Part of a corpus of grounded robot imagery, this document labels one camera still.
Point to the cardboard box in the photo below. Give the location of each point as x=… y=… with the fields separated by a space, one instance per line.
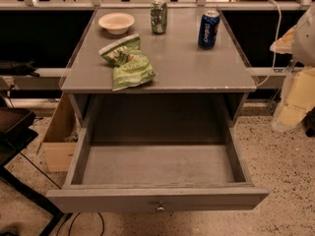
x=57 y=145

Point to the grey wooden cabinet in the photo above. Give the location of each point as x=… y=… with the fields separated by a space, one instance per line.
x=181 y=65

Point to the white paper bowl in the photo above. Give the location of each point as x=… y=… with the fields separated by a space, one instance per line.
x=116 y=23

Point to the black chair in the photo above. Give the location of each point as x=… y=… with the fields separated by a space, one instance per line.
x=16 y=135

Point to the green soda can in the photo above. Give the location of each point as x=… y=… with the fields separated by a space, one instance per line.
x=159 y=16

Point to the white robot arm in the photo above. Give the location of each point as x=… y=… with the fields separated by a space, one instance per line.
x=298 y=91

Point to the green chip bag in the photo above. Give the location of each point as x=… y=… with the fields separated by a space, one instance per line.
x=131 y=67

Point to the open grey top drawer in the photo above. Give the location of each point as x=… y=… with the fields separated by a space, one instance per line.
x=135 y=150

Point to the blue pepsi can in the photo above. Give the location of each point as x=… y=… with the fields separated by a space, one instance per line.
x=208 y=29

